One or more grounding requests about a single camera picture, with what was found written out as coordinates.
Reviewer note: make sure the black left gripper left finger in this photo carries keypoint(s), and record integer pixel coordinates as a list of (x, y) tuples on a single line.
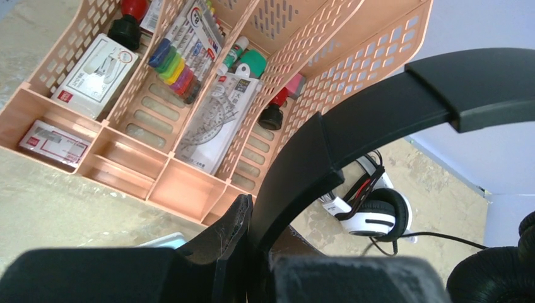
[(208, 268)]

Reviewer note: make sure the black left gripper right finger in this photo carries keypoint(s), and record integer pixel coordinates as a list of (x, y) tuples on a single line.
[(298, 272)]

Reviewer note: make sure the white and black headphones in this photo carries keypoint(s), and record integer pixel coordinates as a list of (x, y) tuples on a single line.
[(371, 207)]

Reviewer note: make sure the small black on-ear headphones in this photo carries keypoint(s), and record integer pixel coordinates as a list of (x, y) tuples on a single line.
[(470, 90)]

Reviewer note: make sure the light blue stapler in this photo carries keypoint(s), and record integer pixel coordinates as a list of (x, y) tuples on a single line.
[(173, 241)]

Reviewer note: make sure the clear plastic packaged item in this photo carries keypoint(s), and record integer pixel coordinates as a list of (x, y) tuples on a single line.
[(213, 126)]

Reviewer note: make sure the black cap right slot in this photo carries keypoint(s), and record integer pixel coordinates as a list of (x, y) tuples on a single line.
[(271, 118)]

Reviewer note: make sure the peach plastic file organizer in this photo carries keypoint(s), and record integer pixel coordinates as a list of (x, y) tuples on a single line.
[(340, 47)]

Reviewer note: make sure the red cap right slot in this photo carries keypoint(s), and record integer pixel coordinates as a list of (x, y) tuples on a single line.
[(280, 98)]

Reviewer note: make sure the pink item right slot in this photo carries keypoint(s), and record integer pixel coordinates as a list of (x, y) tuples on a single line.
[(295, 86)]

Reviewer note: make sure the small red white box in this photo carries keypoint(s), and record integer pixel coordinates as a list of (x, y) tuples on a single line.
[(54, 144)]

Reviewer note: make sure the white product box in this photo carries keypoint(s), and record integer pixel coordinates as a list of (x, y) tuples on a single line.
[(97, 79)]

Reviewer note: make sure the coloured marker set pack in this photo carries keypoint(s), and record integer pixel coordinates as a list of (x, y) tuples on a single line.
[(185, 54)]

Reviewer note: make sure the black bottle cap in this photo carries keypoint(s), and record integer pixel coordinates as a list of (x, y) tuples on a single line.
[(126, 31)]

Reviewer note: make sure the red bottle cap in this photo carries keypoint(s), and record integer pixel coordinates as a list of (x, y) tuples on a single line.
[(134, 8)]

